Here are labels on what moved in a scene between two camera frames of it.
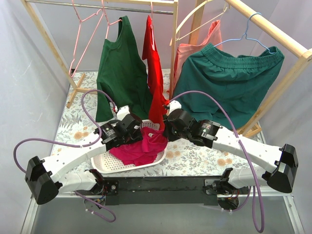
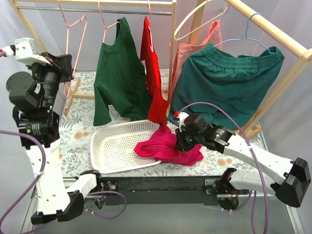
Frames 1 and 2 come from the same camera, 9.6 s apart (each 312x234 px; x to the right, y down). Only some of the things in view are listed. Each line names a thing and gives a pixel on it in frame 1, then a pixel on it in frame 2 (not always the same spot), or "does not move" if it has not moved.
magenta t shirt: x=143 y=151 -> x=162 y=146
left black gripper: x=136 y=133 -> x=64 y=65
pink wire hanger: x=78 y=35 -> x=68 y=26
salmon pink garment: x=185 y=50 does not move
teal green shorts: x=232 y=90 does not move
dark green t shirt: x=122 y=79 does not move
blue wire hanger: x=245 y=34 does not move
